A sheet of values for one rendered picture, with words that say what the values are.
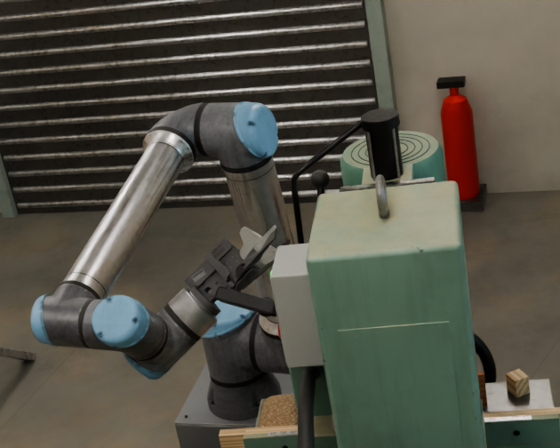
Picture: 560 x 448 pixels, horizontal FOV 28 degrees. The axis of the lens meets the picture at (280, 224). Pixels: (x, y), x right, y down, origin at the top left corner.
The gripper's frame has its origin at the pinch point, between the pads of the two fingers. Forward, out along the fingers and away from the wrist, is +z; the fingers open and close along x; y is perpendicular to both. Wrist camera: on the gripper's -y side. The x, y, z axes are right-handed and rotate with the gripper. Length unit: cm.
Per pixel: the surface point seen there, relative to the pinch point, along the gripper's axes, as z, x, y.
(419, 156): 25.0, -20.4, -11.3
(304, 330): -8.0, -39.2, -22.0
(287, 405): -24.2, 24.6, -19.5
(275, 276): -5.3, -44.6, -14.2
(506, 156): 96, 299, 29
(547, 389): 16, 29, -53
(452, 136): 83, 278, 49
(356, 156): 18.1, -18.0, -3.2
